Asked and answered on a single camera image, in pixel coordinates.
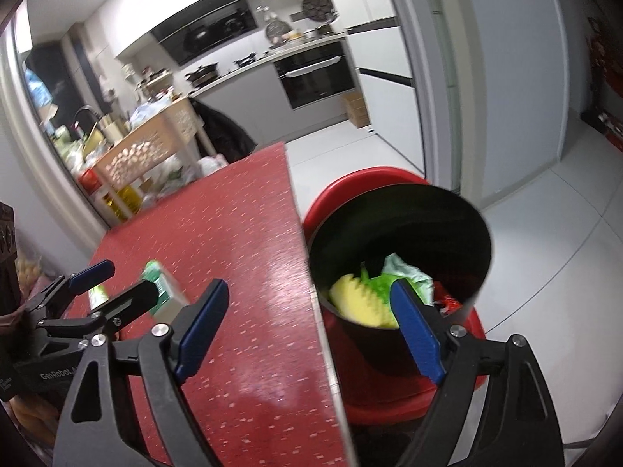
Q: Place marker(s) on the red stool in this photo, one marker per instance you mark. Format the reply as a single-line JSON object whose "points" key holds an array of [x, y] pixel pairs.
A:
{"points": [[371, 397]]}

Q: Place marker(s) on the white refrigerator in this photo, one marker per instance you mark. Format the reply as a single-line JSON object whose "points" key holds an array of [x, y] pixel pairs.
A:
{"points": [[385, 75]]}

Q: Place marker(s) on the black built-in oven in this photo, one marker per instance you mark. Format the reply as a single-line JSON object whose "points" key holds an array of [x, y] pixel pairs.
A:
{"points": [[315, 74]]}

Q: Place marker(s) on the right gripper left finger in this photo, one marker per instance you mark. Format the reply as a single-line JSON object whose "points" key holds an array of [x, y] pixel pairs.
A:
{"points": [[98, 424]]}

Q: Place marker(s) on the black range hood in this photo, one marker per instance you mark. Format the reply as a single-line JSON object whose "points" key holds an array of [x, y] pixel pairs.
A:
{"points": [[203, 26]]}

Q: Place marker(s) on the small cardboard box on floor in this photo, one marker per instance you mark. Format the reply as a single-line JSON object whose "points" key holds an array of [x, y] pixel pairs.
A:
{"points": [[355, 105]]}

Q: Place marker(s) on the yellow sponge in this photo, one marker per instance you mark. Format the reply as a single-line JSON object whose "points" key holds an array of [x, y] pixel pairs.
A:
{"points": [[358, 303]]}

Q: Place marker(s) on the bright green plastic bag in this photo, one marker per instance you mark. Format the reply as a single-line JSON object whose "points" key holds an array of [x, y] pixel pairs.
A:
{"points": [[380, 284]]}

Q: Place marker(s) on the beige flower-cutout chair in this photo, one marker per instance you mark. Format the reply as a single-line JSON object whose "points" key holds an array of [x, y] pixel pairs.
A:
{"points": [[169, 132]]}

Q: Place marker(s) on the black trash bin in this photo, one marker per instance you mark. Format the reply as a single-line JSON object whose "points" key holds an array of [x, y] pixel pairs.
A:
{"points": [[429, 236]]}

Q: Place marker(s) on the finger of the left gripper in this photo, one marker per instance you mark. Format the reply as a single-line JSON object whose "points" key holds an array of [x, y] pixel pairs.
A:
{"points": [[122, 310], [53, 300]]}

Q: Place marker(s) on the red crumpled wrapper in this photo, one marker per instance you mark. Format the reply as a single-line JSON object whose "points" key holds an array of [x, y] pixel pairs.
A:
{"points": [[444, 303]]}

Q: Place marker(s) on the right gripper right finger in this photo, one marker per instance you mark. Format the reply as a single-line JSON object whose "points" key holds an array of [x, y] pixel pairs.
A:
{"points": [[518, 424]]}

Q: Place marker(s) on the black jacket on chair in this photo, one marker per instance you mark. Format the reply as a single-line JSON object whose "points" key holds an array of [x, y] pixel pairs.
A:
{"points": [[227, 137]]}

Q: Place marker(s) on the pale green crumpled bag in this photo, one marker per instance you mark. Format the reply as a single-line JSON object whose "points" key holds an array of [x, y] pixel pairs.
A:
{"points": [[422, 283]]}

